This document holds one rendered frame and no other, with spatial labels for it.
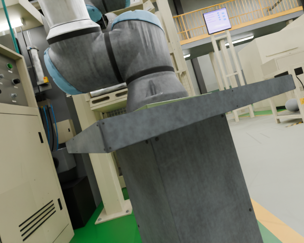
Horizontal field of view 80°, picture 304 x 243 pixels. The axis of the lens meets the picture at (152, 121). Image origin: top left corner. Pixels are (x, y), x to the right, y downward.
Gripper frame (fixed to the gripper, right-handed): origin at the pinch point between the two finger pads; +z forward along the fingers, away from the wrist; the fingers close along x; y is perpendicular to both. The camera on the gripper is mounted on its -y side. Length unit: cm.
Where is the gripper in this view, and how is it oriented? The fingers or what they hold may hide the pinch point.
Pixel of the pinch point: (104, 29)
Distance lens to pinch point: 133.4
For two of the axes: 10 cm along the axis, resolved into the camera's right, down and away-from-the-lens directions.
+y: -2.8, -9.5, 1.3
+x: -9.6, 2.8, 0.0
